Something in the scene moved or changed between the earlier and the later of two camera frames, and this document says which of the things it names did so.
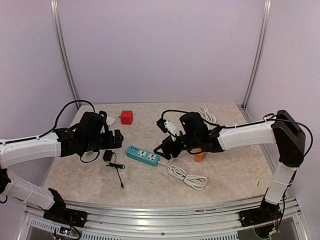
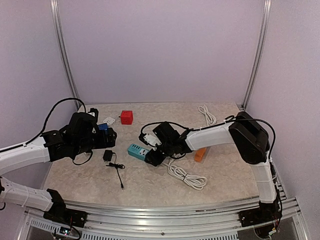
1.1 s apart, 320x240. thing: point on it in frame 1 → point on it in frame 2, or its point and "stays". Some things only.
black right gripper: [167, 142] → [155, 160]
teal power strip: [140, 154] stays
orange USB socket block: [199, 157] stays
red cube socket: [126, 117] stays
